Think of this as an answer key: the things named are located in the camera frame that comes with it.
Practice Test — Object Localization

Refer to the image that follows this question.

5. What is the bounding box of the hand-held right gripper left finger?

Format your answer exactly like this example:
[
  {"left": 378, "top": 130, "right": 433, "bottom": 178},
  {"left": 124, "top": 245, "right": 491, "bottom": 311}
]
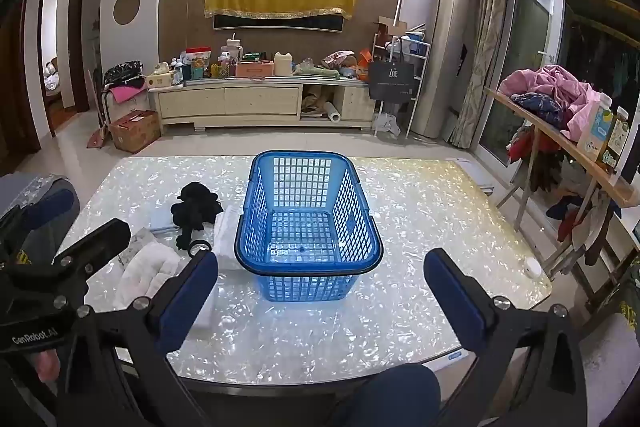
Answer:
[{"left": 57, "top": 249, "right": 221, "bottom": 427}]

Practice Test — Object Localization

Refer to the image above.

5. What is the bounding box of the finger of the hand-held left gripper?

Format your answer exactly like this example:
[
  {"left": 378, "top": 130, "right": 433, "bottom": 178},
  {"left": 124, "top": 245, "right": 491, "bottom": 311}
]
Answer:
[
  {"left": 51, "top": 218, "right": 132, "bottom": 282},
  {"left": 0, "top": 188, "right": 76, "bottom": 264}
]

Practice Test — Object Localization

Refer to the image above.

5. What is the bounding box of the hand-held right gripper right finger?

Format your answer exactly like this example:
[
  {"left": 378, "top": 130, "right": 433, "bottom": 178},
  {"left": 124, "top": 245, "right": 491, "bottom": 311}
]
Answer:
[{"left": 424, "top": 248, "right": 589, "bottom": 427}]

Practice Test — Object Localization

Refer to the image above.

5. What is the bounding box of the white fluffy towel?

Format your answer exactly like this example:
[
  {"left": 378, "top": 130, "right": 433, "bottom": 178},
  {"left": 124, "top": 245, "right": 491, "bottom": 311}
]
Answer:
[{"left": 112, "top": 242, "right": 182, "bottom": 310}]

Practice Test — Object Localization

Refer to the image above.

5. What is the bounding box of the light blue cloth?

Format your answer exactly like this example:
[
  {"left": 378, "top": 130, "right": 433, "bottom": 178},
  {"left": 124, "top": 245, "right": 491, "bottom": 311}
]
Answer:
[{"left": 150, "top": 212, "right": 187, "bottom": 234}]

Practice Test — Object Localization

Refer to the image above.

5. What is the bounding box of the blue plastic basket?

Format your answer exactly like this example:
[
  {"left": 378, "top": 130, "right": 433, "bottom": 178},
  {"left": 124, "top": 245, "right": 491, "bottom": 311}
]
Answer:
[{"left": 235, "top": 150, "right": 384, "bottom": 303}]

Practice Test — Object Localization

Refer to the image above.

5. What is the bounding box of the person's left hand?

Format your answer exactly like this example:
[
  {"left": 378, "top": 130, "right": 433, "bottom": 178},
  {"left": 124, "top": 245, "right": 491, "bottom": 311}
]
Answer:
[{"left": 30, "top": 349, "right": 66, "bottom": 384}]

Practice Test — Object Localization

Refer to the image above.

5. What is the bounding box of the floral grey chair cover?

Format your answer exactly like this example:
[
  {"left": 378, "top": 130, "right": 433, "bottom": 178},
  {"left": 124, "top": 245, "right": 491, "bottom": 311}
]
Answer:
[{"left": 0, "top": 173, "right": 63, "bottom": 212}]

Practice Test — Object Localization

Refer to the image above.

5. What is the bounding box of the broom with red bristles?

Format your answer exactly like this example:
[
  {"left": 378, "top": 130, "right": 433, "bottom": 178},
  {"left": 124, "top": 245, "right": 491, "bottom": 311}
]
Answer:
[{"left": 87, "top": 69, "right": 109, "bottom": 150}]

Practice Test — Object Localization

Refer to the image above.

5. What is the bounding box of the person's leg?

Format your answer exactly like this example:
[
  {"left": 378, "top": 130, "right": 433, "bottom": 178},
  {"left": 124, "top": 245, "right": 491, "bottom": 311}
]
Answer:
[{"left": 332, "top": 364, "right": 442, "bottom": 427}]

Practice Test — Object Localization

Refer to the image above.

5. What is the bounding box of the brown printed cardboard box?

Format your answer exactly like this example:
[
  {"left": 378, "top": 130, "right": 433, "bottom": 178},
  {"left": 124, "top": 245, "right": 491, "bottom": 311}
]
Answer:
[{"left": 108, "top": 109, "right": 162, "bottom": 154}]

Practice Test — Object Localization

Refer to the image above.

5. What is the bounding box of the pink cloth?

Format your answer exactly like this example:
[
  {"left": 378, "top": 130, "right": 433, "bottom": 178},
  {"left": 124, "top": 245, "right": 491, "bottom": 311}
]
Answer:
[{"left": 109, "top": 84, "right": 149, "bottom": 104}]

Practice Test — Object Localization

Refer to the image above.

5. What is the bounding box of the black patterned bag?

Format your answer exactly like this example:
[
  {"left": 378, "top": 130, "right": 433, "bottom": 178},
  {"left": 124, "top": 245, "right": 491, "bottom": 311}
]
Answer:
[{"left": 103, "top": 62, "right": 145, "bottom": 86}]

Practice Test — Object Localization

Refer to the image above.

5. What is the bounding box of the white plastic bag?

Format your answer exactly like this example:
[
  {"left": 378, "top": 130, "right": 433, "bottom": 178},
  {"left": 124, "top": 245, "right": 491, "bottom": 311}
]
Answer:
[{"left": 375, "top": 114, "right": 401, "bottom": 138}]

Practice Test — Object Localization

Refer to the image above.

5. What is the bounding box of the wooden folding table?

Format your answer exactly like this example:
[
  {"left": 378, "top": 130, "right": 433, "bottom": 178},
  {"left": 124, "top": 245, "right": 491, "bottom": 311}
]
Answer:
[{"left": 482, "top": 87, "right": 640, "bottom": 323}]

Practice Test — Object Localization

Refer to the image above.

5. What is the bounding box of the dark blue patterned cloth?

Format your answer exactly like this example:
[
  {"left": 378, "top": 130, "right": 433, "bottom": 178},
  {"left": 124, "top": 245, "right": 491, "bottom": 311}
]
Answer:
[{"left": 510, "top": 93, "right": 564, "bottom": 128}]

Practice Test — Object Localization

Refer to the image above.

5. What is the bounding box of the cream television cabinet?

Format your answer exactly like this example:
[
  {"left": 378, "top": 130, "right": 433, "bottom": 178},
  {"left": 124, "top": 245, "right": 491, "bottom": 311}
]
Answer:
[{"left": 149, "top": 77, "right": 377, "bottom": 132}]

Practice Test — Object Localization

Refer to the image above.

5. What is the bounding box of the white and blue carton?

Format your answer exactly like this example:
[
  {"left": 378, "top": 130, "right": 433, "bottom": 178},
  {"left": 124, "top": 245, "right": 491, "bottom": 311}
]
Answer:
[{"left": 577, "top": 93, "right": 615, "bottom": 162}]

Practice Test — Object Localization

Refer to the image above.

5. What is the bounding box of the black shopping bag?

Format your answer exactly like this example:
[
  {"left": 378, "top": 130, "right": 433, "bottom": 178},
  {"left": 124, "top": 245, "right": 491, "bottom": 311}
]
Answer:
[{"left": 368, "top": 38, "right": 419, "bottom": 102}]

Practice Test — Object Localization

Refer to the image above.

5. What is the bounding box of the pink storage box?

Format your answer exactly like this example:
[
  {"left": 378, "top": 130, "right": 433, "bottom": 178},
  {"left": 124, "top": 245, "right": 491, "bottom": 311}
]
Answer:
[{"left": 235, "top": 59, "right": 275, "bottom": 78}]

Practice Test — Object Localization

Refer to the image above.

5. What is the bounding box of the pile of pink clothes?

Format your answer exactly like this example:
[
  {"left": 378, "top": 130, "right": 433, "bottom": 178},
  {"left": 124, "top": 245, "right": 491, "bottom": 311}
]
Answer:
[{"left": 500, "top": 65, "right": 602, "bottom": 142}]

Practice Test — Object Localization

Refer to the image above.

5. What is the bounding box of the white metal rack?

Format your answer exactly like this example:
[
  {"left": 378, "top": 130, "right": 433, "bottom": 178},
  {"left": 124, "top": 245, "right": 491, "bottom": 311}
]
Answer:
[{"left": 372, "top": 32, "right": 432, "bottom": 138}]

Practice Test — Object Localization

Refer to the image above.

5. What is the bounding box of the tall standing air conditioner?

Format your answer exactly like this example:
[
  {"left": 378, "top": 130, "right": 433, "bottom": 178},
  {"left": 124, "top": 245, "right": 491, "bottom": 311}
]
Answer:
[{"left": 410, "top": 0, "right": 479, "bottom": 139}]

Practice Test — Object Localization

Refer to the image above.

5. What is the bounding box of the patterned beige curtain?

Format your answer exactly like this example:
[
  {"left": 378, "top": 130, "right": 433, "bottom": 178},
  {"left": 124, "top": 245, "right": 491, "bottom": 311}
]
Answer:
[{"left": 447, "top": 0, "right": 509, "bottom": 150}]

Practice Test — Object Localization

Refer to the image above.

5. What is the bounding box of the open cardboard box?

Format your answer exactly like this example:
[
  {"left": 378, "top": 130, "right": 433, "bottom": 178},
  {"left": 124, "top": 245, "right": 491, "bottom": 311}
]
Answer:
[{"left": 372, "top": 16, "right": 410, "bottom": 38}]

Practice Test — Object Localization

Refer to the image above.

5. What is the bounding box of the black television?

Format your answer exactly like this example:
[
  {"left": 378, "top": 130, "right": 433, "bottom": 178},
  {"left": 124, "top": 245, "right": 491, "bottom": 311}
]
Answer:
[{"left": 213, "top": 13, "right": 347, "bottom": 32}]

